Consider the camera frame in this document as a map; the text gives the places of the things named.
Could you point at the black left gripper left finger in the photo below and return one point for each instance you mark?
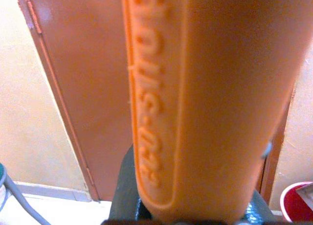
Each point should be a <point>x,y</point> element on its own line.
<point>124,190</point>

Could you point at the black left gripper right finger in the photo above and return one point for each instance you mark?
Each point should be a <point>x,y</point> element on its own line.
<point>256,210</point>

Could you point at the red plastic bucket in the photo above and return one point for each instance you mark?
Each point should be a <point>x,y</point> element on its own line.
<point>297,201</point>

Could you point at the brown wooden door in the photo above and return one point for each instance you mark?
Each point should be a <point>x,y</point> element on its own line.
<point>85,88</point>

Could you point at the teal rimmed container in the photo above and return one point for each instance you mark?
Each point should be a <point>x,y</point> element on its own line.
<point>2,176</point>

